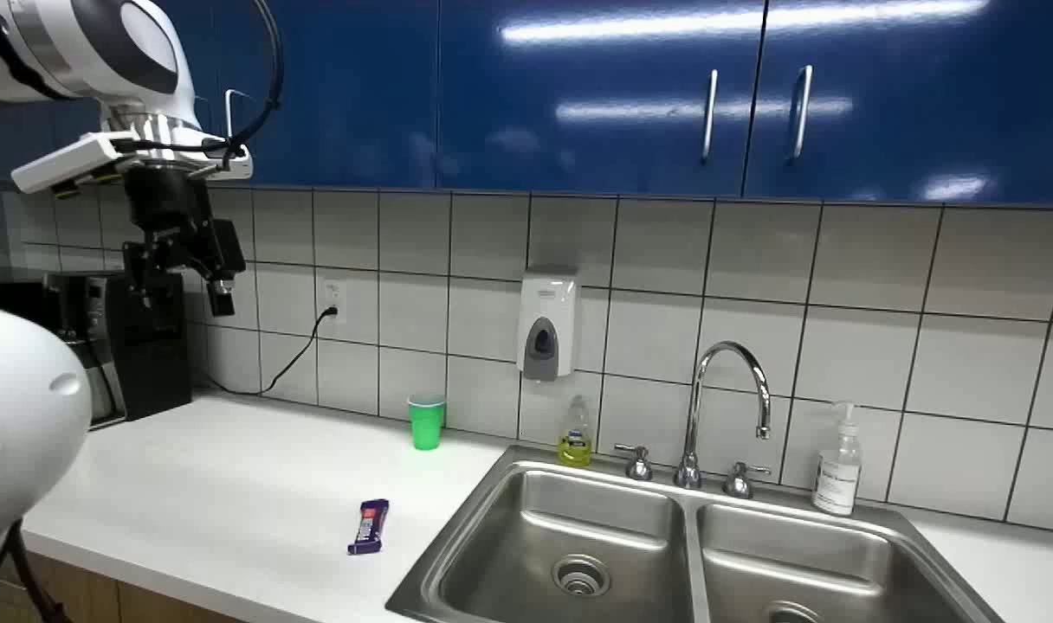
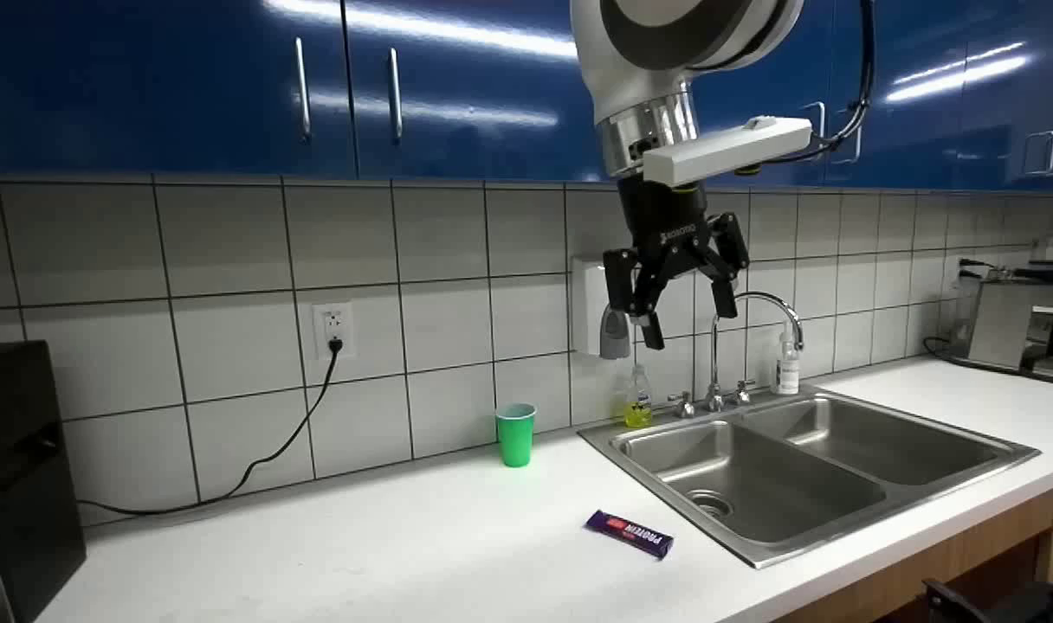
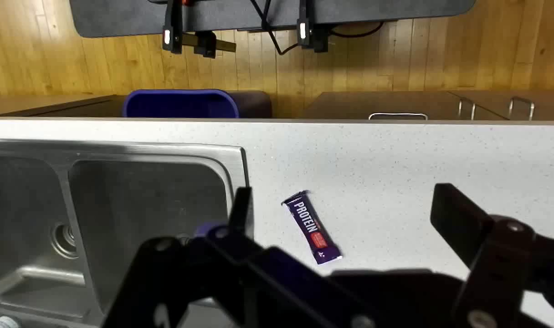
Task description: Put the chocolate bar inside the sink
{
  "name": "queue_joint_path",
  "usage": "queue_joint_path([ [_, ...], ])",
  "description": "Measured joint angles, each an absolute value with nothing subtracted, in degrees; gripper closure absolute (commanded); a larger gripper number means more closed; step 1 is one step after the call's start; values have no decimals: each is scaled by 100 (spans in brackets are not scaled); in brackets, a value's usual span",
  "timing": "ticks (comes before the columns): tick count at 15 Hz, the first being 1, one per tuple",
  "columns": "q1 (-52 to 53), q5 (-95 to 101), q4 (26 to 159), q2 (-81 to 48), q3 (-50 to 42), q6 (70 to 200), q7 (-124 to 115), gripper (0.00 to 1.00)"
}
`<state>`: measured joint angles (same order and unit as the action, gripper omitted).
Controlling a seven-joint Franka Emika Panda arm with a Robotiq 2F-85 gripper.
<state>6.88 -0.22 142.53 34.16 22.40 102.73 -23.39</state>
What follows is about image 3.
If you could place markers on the purple chocolate bar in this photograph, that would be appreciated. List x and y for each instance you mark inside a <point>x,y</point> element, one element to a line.
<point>313,228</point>

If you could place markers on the blue plastic bin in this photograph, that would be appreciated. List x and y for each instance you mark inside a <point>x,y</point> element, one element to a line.
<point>180,104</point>

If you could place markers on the stainless steel double sink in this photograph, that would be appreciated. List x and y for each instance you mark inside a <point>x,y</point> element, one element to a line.
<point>138,201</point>

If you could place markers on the wooden lower cabinet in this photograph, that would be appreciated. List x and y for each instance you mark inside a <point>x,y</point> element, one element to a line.
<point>351,104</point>

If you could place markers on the black camera clamp stand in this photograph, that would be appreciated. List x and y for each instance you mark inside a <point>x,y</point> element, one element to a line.
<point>311,30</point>
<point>172,30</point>

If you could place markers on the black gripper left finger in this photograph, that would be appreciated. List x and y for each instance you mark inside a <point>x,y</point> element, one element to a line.
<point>169,267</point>

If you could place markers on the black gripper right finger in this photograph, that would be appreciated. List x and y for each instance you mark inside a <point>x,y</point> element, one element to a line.
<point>502,256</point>

